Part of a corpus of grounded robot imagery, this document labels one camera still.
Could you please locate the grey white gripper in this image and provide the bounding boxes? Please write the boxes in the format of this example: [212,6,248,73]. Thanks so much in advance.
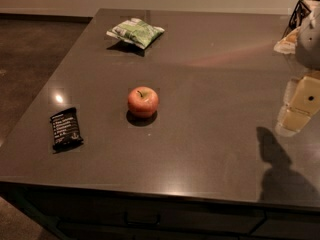
[275,7,320,137]

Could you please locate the red apple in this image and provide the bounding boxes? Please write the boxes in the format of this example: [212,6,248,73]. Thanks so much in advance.
[128,86,159,118]

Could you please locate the green jalapeno chip bag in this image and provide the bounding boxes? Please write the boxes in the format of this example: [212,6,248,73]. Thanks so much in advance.
[106,18,165,49]

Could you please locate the snack in basket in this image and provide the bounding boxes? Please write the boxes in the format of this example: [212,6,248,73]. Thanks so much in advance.
[274,27,300,55]

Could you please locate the black snack bar wrapper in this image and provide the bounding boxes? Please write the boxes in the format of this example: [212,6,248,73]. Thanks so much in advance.
[50,107,83,152]

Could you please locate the dark cabinet drawer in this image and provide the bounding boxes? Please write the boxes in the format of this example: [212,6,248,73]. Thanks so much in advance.
[27,190,264,234]

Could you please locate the black wire basket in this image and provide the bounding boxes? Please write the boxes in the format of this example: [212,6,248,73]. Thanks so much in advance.
[283,0,320,37]

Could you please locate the black drawer handle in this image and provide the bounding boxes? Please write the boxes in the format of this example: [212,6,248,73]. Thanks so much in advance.
[123,212,161,227]

